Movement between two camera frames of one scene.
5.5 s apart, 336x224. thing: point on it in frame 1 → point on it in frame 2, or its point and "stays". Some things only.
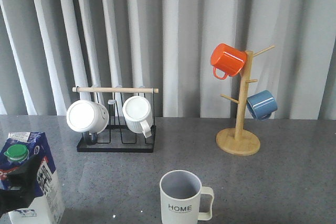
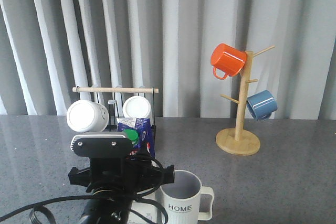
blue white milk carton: x=48 y=206 → x=140 y=132
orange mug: x=229 y=59 stays
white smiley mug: x=87 y=116 stays
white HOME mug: x=180 y=194 stays
